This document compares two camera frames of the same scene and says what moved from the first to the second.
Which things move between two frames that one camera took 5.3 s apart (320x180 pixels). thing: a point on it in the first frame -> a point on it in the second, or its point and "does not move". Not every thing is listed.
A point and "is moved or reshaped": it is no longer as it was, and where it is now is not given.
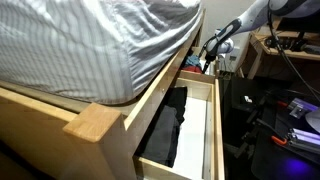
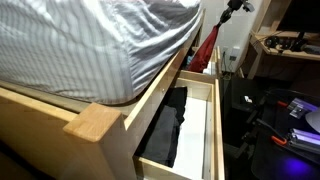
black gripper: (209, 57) -> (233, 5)
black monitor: (300, 24) does not move
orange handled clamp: (275, 139) does not move
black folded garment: (175, 97) does not move
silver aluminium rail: (306, 136) does not move
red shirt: (191, 68) is moved or reshaped
